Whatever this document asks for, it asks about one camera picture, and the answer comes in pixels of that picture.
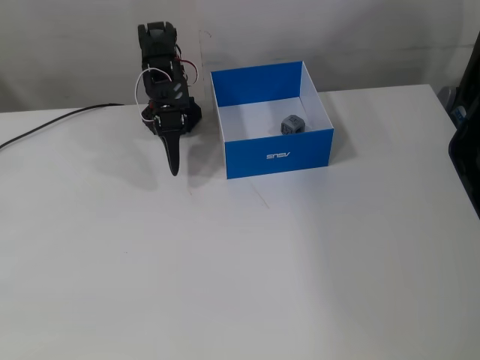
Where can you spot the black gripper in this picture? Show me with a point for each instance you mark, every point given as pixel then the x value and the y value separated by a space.
pixel 169 124

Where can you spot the gray 3D-printed block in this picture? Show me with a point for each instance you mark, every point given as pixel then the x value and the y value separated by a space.
pixel 292 125

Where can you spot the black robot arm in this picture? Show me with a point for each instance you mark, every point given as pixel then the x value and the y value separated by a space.
pixel 157 48

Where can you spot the blue and white cardboard box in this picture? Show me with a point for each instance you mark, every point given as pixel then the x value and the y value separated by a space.
pixel 277 155

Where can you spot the light gray rounded object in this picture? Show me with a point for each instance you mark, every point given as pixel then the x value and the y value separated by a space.
pixel 452 105

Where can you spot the black office chair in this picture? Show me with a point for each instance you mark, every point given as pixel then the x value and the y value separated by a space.
pixel 468 150

